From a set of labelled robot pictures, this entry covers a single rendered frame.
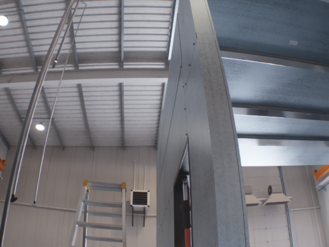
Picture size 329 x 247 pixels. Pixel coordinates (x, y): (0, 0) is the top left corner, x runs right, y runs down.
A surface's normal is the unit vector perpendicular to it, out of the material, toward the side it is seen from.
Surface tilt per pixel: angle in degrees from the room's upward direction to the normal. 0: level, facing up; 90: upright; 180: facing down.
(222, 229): 90
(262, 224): 90
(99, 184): 180
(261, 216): 90
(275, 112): 180
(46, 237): 90
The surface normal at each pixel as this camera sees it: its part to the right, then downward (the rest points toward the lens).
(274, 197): 0.07, -0.69
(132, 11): 0.06, 0.83
